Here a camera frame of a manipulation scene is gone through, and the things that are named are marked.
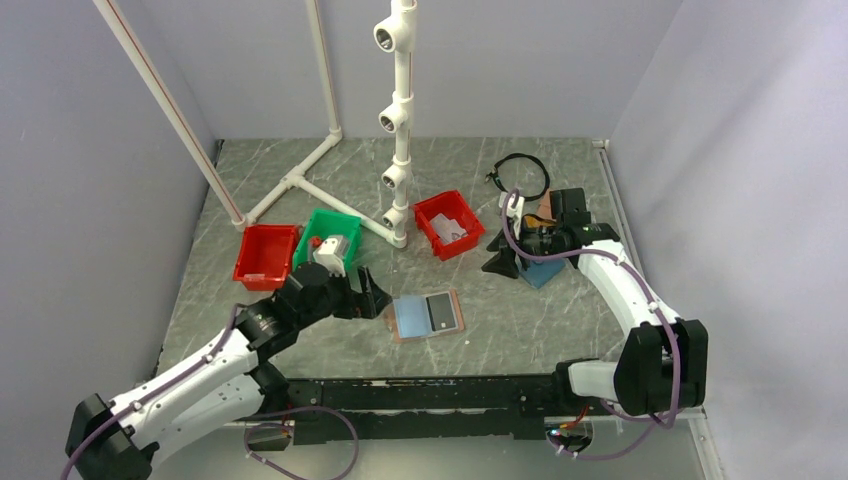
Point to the blue card holder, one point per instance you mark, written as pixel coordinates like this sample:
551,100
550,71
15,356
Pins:
538,274

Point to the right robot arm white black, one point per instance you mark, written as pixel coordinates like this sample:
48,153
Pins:
661,368

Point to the red bin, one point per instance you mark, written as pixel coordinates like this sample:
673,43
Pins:
265,256
453,205

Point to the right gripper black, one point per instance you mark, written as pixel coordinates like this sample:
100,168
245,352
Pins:
504,262

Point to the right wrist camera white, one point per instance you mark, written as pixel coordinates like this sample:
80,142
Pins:
512,205

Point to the red bin left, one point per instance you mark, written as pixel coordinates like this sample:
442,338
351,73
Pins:
265,256

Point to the brown card holder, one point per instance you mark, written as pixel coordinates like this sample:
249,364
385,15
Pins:
407,318

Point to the white pvc fitting post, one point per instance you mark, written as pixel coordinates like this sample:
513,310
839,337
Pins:
396,34

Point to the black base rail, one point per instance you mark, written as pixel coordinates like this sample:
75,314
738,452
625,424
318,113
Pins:
521,407

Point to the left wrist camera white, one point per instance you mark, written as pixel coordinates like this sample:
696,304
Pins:
330,252

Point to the red bin right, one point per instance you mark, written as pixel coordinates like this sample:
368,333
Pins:
453,205

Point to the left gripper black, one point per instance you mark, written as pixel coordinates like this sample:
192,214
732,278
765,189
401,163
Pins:
376,297

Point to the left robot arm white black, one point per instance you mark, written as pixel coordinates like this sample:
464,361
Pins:
229,378

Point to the white pvc pipe frame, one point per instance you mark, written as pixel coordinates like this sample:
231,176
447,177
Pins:
295,177

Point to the black card in holder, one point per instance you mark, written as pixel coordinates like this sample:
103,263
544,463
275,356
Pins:
442,312

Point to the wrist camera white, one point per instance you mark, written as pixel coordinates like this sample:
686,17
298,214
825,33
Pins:
330,252
512,205

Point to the aluminium frame rail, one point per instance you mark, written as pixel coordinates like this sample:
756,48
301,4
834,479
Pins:
323,410

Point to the white printed credit card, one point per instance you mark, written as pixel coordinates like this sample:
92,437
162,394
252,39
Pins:
441,220

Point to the pink card holder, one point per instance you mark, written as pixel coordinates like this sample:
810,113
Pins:
544,210

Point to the green bin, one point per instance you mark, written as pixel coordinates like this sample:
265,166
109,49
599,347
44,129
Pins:
323,224

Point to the orange card holder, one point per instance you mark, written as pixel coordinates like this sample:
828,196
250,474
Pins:
529,222

